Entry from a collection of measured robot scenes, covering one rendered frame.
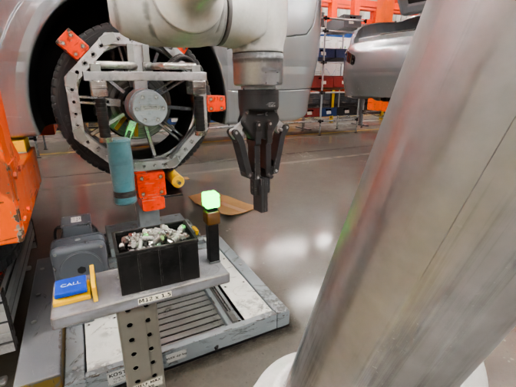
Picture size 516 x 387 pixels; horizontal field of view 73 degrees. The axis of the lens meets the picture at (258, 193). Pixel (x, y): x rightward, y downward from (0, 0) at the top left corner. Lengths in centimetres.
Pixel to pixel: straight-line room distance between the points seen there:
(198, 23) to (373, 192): 41
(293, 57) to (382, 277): 176
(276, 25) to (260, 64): 7
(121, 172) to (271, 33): 95
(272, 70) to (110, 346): 110
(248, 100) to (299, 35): 133
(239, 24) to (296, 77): 133
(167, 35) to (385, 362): 47
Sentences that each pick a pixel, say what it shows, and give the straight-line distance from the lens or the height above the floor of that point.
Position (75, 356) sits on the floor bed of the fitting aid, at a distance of 141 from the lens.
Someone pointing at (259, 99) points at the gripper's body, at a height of 92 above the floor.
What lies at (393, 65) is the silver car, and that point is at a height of 107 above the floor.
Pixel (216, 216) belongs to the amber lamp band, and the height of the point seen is 59.
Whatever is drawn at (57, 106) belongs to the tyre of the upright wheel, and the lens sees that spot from 159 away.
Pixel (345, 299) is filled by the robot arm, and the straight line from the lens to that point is 21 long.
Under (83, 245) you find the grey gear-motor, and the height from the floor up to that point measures 40.
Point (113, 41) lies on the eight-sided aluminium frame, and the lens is 152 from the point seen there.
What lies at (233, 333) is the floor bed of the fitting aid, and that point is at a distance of 139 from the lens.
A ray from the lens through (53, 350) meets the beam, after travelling 138.
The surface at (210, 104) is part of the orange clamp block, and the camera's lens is 160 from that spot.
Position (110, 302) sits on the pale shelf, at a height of 45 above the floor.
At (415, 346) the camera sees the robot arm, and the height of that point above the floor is 83.
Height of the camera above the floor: 96
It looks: 18 degrees down
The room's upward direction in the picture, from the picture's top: straight up
